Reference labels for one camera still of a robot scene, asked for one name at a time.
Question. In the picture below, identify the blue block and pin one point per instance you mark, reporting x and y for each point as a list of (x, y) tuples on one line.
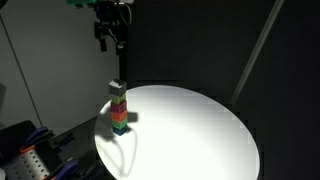
[(120, 130)]

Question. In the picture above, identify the purple spring clamp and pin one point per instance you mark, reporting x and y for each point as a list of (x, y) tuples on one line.
[(66, 166), (35, 136)]

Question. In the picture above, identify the perforated metal plate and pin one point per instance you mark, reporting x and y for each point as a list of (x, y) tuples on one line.
[(28, 165)]

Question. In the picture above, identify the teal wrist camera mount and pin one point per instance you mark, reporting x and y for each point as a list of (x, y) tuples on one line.
[(80, 2)]

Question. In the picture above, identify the grey block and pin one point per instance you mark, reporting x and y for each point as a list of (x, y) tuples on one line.
[(117, 88)]

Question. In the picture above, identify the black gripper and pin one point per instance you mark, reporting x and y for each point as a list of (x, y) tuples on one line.
[(111, 28)]

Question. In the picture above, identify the grey diagonal pole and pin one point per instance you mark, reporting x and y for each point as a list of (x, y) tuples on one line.
[(256, 50)]

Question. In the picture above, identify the black spring clamp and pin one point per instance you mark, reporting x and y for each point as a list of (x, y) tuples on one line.
[(63, 139)]

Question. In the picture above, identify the purple block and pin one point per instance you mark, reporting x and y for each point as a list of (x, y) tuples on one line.
[(118, 107)]

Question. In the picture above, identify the orange block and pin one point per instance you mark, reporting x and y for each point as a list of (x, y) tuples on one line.
[(119, 116)]

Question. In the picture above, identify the green block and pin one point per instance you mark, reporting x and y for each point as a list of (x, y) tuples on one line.
[(120, 123)]

